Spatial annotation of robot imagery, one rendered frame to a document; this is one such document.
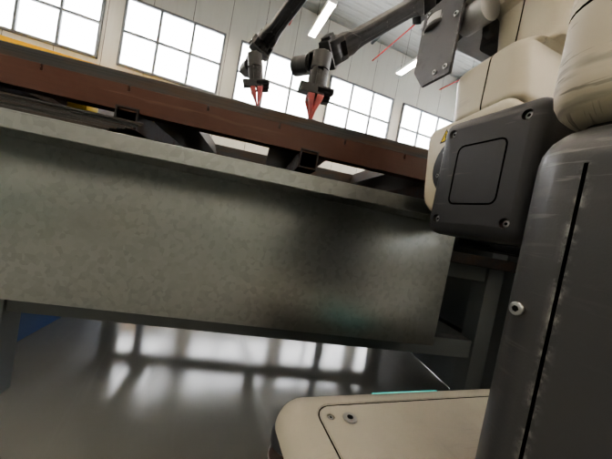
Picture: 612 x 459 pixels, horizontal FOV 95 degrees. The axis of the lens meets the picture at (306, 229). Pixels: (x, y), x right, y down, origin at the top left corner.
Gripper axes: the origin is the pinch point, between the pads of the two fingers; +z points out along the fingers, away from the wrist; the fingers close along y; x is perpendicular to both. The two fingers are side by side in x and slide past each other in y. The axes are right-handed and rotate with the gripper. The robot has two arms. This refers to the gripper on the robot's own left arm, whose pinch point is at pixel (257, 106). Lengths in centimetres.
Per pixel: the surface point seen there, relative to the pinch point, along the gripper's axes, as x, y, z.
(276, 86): -817, -64, -321
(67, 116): 56, 36, 20
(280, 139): 42.4, -5.5, 21.7
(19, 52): 39, 54, 1
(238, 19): -799, 42, -501
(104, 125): 56, 30, 22
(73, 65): 39, 43, 3
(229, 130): 42.7, 7.4, 19.5
